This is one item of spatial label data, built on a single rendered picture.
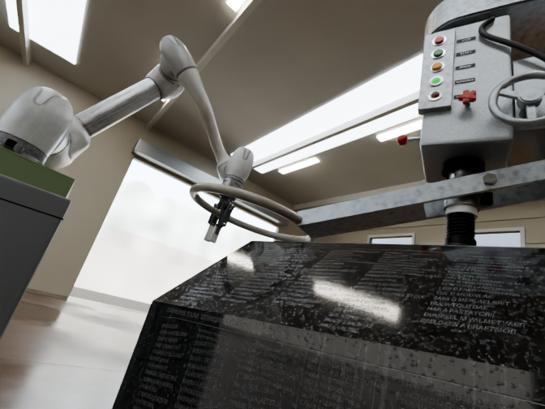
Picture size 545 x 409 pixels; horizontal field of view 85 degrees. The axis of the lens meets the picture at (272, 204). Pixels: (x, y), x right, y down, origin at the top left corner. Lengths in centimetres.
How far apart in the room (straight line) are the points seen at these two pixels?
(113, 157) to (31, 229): 645
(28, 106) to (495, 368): 125
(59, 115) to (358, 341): 111
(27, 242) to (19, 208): 9
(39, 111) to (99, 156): 619
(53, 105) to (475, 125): 124
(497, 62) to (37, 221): 129
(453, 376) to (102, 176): 714
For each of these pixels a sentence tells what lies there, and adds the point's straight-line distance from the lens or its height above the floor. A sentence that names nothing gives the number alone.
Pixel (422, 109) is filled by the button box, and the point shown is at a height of 125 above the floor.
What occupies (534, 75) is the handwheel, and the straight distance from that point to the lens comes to 94.
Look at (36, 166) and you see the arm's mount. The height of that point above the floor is 86.
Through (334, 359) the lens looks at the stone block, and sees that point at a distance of 47.
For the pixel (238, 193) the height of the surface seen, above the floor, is 94.
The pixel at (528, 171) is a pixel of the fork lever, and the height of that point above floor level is 108.
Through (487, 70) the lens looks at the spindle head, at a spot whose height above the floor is 136.
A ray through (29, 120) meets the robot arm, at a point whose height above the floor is 100.
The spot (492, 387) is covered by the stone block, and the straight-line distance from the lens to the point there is 42.
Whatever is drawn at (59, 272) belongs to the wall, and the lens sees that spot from 708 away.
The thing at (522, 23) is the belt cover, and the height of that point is 159.
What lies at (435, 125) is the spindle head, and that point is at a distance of 92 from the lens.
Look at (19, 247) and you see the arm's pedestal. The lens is 102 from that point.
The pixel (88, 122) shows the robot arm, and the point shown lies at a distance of 145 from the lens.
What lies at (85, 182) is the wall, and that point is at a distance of 723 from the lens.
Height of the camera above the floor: 64
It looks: 20 degrees up
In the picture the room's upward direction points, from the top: 15 degrees clockwise
